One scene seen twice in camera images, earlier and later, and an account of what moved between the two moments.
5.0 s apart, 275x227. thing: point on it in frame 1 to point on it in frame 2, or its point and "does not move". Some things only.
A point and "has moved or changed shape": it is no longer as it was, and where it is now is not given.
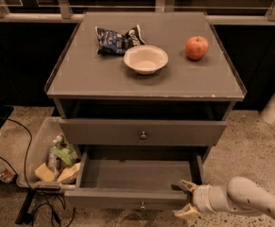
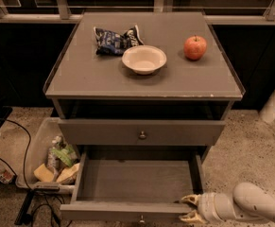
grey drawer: x=133 y=178 has moved or changed shape
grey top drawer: x=141 y=132 does not move
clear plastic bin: x=50 y=161 does not move
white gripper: x=200 y=200 to x=206 y=207
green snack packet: x=67 y=154 does not move
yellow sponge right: x=69 y=171 does not move
